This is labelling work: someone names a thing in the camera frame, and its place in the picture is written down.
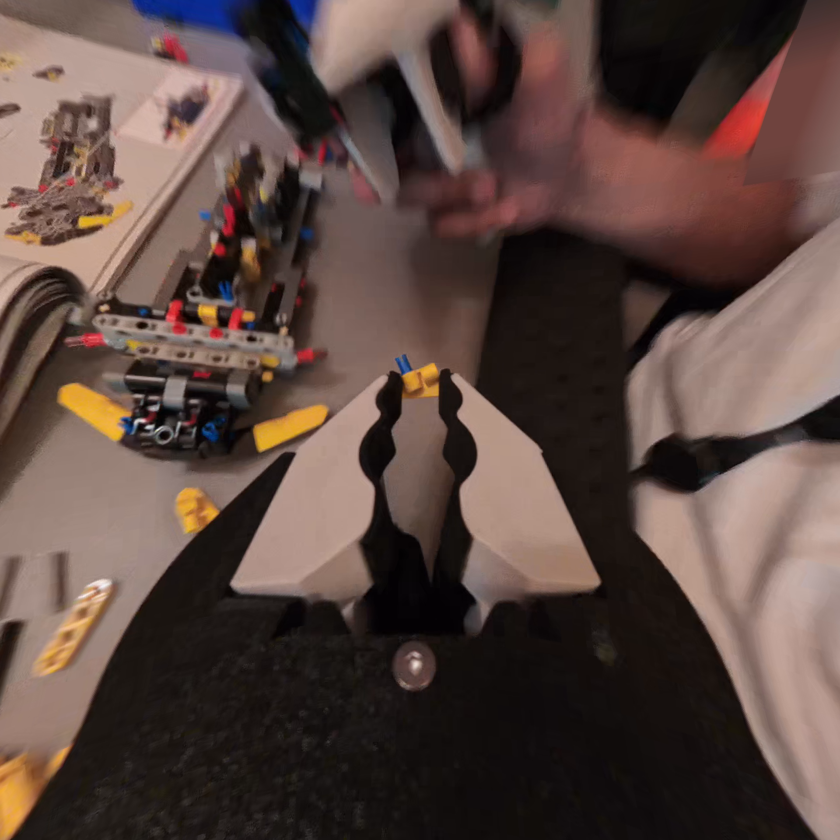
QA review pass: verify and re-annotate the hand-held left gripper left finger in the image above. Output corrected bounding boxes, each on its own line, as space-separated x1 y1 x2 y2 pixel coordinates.
231 371 404 632

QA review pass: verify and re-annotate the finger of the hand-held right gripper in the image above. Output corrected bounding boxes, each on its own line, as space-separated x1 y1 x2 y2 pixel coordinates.
314 0 460 93
336 79 404 206

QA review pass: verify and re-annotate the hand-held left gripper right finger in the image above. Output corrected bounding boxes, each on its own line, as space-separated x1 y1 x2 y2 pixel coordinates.
437 369 602 632

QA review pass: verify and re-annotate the yellow lego connector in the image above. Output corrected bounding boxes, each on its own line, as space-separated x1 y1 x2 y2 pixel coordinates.
400 363 442 399

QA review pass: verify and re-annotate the yellow lego elbow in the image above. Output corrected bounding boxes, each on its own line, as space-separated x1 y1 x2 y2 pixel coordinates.
174 487 221 534

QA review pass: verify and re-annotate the person's right forearm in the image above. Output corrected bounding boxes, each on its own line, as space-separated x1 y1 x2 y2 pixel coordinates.
564 112 808 286

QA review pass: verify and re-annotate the partly built lego car chassis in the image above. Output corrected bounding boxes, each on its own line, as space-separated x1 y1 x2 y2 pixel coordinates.
64 144 330 462

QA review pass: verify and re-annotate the yellow lego beam with holes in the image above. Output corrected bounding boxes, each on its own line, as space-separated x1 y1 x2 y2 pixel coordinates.
31 577 117 678

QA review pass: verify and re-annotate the lego instruction booklet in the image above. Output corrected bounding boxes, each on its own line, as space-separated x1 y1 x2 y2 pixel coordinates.
0 13 247 437

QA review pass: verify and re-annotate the short black lego axle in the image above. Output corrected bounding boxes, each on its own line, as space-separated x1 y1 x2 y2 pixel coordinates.
0 620 26 700

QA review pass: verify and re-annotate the pile of yellow lego pieces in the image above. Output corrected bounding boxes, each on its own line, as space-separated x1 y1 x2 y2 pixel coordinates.
0 747 72 840

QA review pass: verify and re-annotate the blue plastic bin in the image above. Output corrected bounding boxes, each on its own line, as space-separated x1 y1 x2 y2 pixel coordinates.
131 0 317 35

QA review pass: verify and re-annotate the orange traffic cone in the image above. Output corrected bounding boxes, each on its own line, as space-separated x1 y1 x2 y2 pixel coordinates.
702 39 791 161

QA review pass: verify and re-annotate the black chest strap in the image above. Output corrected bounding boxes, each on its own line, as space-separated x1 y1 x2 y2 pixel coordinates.
629 407 840 494

